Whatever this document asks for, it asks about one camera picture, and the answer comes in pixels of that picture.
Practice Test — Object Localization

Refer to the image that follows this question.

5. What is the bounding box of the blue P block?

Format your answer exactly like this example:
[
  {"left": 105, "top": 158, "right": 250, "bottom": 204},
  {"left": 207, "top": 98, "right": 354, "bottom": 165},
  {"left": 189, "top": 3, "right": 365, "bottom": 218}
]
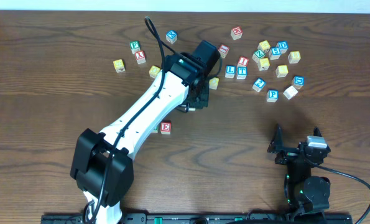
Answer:
[{"left": 266, "top": 90, "right": 279, "bottom": 103}]

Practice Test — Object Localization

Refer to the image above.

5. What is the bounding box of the yellow 8 block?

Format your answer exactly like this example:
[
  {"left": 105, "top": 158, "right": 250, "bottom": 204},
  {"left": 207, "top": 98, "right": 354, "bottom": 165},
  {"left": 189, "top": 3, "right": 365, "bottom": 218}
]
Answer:
[{"left": 288, "top": 51, "right": 301, "bottom": 64}]

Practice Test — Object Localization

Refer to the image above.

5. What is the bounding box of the green F block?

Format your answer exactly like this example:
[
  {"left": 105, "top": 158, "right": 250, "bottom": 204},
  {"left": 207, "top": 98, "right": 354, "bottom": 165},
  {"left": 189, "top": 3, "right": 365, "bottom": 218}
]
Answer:
[{"left": 129, "top": 40, "right": 141, "bottom": 54}]

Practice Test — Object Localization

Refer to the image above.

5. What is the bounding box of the yellow block top cluster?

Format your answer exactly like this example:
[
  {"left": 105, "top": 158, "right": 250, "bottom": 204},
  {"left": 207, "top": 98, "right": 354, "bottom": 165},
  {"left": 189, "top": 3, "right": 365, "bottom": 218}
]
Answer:
[{"left": 257, "top": 40, "right": 271, "bottom": 53}]

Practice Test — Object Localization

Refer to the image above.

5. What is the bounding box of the blue D block lower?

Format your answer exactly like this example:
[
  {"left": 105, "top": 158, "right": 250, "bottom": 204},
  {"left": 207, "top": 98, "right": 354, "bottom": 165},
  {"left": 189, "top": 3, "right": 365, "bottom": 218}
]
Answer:
[{"left": 292, "top": 76, "right": 305, "bottom": 90}]

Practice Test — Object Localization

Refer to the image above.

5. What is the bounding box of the red E block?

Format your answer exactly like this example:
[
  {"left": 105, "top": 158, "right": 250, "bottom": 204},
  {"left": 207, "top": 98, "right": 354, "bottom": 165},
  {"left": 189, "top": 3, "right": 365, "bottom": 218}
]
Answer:
[{"left": 160, "top": 122, "right": 172, "bottom": 134}]

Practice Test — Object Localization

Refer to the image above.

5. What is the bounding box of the yellow block hammer picture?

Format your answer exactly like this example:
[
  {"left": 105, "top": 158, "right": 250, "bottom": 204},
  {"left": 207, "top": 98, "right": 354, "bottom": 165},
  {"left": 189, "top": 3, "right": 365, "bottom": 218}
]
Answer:
[{"left": 257, "top": 58, "right": 270, "bottom": 71}]

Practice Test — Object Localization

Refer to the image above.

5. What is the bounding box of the yellow block left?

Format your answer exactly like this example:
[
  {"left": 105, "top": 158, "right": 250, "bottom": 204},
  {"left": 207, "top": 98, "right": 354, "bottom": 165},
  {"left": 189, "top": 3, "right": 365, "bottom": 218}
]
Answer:
[{"left": 113, "top": 59, "right": 125, "bottom": 73}]

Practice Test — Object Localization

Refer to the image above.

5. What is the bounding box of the yellow block lower middle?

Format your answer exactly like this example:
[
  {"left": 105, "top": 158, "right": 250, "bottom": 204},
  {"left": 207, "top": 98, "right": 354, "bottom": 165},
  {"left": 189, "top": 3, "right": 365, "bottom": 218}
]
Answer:
[{"left": 149, "top": 65, "right": 161, "bottom": 78}]

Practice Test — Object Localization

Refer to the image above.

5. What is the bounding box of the red I block lower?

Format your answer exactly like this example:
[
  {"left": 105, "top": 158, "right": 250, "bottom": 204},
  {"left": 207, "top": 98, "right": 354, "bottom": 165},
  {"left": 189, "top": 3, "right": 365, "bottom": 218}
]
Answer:
[{"left": 237, "top": 56, "right": 249, "bottom": 67}]

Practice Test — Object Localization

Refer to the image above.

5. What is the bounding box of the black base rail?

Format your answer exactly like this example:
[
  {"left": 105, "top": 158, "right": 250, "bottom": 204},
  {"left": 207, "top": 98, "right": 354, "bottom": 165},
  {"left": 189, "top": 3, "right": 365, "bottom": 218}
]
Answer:
[{"left": 41, "top": 211, "right": 353, "bottom": 224}]

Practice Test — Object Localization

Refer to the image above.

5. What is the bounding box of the blue L block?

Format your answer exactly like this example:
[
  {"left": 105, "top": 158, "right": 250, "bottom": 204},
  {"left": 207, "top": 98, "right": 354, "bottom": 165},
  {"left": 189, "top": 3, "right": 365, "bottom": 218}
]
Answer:
[{"left": 225, "top": 65, "right": 236, "bottom": 78}]

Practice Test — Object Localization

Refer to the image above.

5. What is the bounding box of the red I block upper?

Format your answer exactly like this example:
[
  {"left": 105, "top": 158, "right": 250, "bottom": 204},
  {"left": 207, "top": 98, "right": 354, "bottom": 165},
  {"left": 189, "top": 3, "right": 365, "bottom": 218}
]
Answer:
[{"left": 218, "top": 44, "right": 229, "bottom": 58}]

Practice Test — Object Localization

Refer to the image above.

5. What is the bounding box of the blue T block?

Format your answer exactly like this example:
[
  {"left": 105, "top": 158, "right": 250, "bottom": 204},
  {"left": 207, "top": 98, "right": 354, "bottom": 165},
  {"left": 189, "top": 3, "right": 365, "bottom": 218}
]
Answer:
[{"left": 236, "top": 67, "right": 247, "bottom": 80}]

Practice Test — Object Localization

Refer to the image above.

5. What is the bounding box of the blue d block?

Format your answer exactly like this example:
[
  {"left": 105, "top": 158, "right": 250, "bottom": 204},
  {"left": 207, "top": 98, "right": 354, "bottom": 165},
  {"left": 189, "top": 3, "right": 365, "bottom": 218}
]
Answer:
[
  {"left": 276, "top": 41, "right": 289, "bottom": 54},
  {"left": 292, "top": 76, "right": 305, "bottom": 90}
]

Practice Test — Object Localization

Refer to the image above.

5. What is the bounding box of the blue D block upper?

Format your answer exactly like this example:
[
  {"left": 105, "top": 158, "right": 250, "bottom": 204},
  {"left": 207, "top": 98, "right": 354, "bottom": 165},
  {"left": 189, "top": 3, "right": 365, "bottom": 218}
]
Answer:
[{"left": 276, "top": 41, "right": 289, "bottom": 54}]

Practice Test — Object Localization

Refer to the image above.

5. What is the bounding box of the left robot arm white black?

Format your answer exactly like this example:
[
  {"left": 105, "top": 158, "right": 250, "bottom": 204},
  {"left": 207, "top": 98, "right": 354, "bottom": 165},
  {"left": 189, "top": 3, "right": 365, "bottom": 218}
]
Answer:
[{"left": 70, "top": 40, "right": 221, "bottom": 223}]

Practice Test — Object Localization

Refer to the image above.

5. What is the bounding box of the yellow S block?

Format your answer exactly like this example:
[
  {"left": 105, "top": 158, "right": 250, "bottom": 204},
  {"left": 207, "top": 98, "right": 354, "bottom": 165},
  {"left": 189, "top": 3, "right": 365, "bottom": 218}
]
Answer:
[{"left": 275, "top": 65, "right": 289, "bottom": 78}]

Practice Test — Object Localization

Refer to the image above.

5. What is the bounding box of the plain wood block red 3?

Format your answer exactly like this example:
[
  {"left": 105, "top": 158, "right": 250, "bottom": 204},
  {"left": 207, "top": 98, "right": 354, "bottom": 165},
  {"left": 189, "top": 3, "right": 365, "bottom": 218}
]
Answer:
[{"left": 283, "top": 85, "right": 298, "bottom": 100}]

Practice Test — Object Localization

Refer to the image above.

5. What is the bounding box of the red i block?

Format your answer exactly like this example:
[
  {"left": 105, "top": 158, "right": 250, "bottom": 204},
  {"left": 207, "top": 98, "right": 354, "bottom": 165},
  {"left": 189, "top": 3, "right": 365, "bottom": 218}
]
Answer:
[
  {"left": 237, "top": 56, "right": 249, "bottom": 67},
  {"left": 218, "top": 44, "right": 229, "bottom": 58}
]

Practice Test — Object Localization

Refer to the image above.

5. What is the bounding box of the green Z block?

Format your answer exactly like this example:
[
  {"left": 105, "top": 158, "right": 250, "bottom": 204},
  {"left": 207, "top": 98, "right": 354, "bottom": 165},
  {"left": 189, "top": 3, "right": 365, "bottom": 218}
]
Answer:
[{"left": 252, "top": 49, "right": 266, "bottom": 63}]

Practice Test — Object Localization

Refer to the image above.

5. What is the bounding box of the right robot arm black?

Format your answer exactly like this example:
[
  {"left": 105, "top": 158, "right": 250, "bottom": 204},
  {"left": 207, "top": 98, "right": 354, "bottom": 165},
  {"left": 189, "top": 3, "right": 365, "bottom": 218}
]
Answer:
[{"left": 267, "top": 125, "right": 331, "bottom": 218}]

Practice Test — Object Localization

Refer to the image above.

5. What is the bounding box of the yellow O block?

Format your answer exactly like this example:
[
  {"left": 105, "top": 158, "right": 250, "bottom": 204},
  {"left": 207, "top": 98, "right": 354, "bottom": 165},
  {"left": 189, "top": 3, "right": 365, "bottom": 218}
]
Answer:
[{"left": 209, "top": 77, "right": 220, "bottom": 90}]

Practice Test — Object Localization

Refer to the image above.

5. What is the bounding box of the blue 5 block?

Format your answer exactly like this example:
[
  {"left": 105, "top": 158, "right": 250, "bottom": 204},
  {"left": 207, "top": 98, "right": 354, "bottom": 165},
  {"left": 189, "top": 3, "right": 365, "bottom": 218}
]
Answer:
[{"left": 268, "top": 47, "right": 281, "bottom": 60}]

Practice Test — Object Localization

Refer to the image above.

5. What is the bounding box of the red Y block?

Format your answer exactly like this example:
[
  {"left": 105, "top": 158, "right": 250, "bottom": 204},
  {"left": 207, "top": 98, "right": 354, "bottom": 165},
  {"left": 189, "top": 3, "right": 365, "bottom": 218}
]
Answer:
[{"left": 134, "top": 50, "right": 146, "bottom": 64}]

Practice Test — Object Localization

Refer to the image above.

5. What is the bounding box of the blue 2 block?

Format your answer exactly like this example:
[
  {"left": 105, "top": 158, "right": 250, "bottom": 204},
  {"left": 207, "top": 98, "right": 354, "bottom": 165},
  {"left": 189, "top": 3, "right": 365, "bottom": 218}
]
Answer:
[{"left": 252, "top": 78, "right": 266, "bottom": 92}]

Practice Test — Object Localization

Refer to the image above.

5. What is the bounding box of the red H block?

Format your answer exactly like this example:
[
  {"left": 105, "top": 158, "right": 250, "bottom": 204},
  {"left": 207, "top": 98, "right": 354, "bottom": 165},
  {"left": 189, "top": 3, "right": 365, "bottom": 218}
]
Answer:
[{"left": 231, "top": 27, "right": 243, "bottom": 40}]

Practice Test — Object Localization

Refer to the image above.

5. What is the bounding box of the blue X block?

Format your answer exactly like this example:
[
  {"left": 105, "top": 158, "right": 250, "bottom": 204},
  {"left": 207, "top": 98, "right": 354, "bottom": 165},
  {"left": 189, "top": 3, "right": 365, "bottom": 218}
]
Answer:
[{"left": 166, "top": 30, "right": 178, "bottom": 44}]

